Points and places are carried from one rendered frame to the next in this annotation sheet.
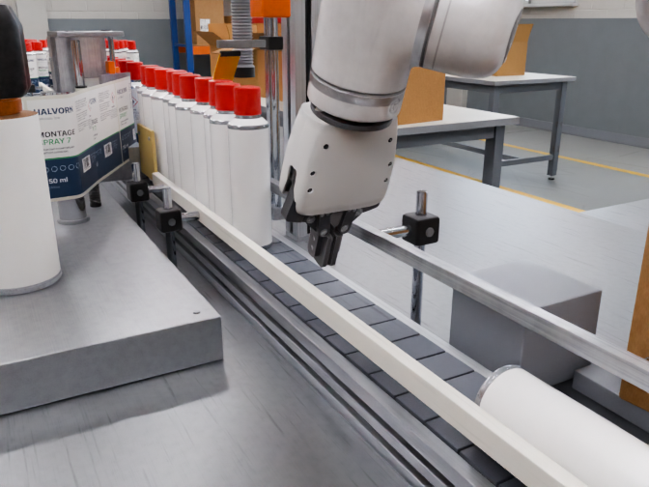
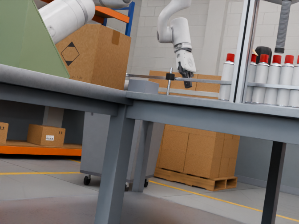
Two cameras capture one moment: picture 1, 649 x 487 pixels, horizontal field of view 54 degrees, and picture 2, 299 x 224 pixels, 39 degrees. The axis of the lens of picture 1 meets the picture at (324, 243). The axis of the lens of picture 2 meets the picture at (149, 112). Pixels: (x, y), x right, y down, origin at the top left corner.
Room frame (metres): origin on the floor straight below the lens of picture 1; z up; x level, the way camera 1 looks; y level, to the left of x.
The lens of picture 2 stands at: (2.37, -0.90, 0.76)
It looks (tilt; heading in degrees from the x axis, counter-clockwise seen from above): 1 degrees up; 157
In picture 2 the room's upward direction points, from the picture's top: 9 degrees clockwise
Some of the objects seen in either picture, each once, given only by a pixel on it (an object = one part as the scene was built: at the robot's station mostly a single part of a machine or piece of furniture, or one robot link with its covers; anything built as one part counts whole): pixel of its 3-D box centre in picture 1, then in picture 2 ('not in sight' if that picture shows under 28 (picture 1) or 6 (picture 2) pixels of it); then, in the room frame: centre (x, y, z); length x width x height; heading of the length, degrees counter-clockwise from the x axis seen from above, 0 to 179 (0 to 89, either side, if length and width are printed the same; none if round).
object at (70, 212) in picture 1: (65, 157); not in sight; (0.91, 0.37, 0.97); 0.05 x 0.05 x 0.19
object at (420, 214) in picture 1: (402, 270); (171, 86); (0.63, -0.08, 0.91); 0.07 x 0.03 x 0.17; 119
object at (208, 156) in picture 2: not in sight; (191, 128); (-2.72, 1.88, 0.70); 1.20 x 0.83 x 1.39; 35
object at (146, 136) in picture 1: (147, 152); not in sight; (1.13, 0.32, 0.94); 0.10 x 0.01 x 0.09; 29
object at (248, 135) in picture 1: (249, 169); (227, 77); (0.80, 0.09, 0.98); 0.05 x 0.05 x 0.20
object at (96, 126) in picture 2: not in sight; (123, 141); (-1.82, 0.61, 0.48); 0.89 x 0.63 x 0.96; 138
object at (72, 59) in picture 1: (96, 106); not in sight; (1.21, 0.42, 1.01); 0.14 x 0.13 x 0.26; 29
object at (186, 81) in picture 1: (194, 143); (273, 80); (0.98, 0.20, 0.98); 0.05 x 0.05 x 0.20
